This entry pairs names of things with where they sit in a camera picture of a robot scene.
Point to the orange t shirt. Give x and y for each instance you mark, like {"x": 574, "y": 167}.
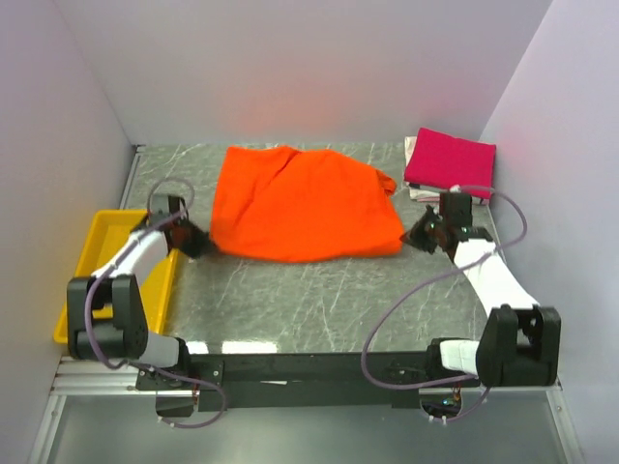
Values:
{"x": 292, "y": 206}

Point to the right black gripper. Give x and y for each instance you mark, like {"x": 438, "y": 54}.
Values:
{"x": 415, "y": 235}

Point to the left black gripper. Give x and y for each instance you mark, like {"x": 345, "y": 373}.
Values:
{"x": 202, "y": 246}

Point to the folded magenta t shirt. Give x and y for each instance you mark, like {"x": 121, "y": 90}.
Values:
{"x": 450, "y": 162}

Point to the black base beam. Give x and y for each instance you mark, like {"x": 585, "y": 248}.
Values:
{"x": 247, "y": 395}

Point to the aluminium frame rail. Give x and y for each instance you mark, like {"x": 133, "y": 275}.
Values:
{"x": 97, "y": 372}

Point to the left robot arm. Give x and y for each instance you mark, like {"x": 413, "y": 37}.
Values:
{"x": 105, "y": 314}

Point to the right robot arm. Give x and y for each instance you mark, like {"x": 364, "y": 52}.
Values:
{"x": 519, "y": 346}

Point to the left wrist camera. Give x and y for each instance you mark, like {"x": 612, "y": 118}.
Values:
{"x": 161, "y": 204}

